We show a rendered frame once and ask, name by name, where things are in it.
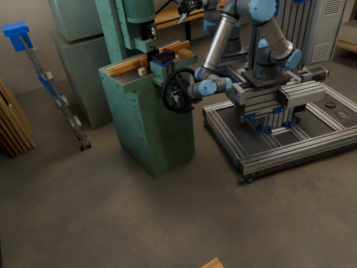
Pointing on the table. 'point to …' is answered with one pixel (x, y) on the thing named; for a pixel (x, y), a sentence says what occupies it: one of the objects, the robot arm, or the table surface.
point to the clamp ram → (152, 55)
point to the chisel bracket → (142, 45)
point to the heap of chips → (185, 53)
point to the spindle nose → (143, 31)
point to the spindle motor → (139, 10)
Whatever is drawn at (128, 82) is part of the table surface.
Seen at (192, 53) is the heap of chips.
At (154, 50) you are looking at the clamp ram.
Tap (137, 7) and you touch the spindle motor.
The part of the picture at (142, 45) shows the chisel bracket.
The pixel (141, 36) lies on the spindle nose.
